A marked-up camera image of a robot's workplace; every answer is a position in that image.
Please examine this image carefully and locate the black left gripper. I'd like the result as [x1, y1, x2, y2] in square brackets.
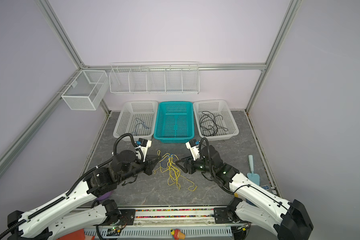
[118, 153, 162, 184]

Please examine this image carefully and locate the yellow cable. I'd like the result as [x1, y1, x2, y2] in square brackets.
[152, 149, 198, 192]

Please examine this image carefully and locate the black cable pulled free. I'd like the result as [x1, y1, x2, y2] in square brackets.
[199, 111, 229, 137]

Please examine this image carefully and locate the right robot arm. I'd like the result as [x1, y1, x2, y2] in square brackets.
[176, 138, 314, 240]

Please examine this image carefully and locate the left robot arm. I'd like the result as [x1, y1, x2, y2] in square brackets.
[0, 133, 161, 240]

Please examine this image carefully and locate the purple object under arm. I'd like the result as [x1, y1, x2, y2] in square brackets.
[97, 191, 113, 201]

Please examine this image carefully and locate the teal plastic basket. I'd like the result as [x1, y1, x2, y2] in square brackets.
[154, 101, 195, 144]

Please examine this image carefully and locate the white plastic basket left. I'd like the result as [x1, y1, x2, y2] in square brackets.
[113, 101, 159, 141]

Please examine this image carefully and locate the white plastic basket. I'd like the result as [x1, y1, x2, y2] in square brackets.
[193, 100, 239, 141]
[113, 101, 159, 141]

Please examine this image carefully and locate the white plastic basket right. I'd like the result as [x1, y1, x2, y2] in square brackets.
[193, 100, 239, 141]

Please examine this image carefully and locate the red yellow toy figure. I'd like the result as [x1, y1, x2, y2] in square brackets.
[170, 229, 186, 240]

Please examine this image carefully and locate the light blue scoop tool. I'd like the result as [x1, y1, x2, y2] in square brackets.
[247, 155, 260, 186]

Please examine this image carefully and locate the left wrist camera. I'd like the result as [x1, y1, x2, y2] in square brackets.
[136, 138, 152, 160]

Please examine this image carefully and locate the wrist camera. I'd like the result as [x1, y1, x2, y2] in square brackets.
[136, 138, 152, 160]
[186, 139, 200, 161]

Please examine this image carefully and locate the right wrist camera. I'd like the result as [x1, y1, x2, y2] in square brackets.
[186, 139, 200, 161]

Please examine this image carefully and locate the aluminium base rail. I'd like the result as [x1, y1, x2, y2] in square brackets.
[53, 206, 259, 240]

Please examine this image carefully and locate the white wire wall rack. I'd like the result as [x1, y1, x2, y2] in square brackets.
[109, 62, 200, 94]

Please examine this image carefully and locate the white mesh wall box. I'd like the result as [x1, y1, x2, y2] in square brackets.
[62, 70, 109, 111]

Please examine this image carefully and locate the aluminium frame post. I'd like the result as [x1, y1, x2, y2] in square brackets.
[246, 0, 303, 113]

